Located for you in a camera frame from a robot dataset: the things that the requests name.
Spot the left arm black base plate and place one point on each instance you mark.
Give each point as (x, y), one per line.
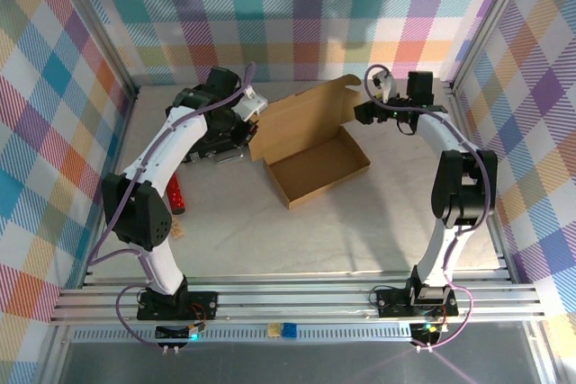
(202, 303)

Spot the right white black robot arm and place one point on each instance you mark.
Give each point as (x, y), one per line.
(438, 132)

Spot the aluminium extrusion frame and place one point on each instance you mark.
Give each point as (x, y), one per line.
(292, 300)

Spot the small blue block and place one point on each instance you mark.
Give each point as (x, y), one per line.
(289, 330)

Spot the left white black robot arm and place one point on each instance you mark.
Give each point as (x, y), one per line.
(175, 145)

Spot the small wooden tag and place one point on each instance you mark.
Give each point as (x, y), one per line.
(178, 229)

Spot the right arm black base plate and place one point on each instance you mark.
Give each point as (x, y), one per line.
(391, 300)

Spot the small tan block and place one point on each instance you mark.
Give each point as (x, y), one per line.
(273, 330)

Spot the brown cardboard box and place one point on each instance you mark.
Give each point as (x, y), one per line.
(315, 168)

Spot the red cylindrical bottle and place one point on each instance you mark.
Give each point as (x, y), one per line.
(177, 195)

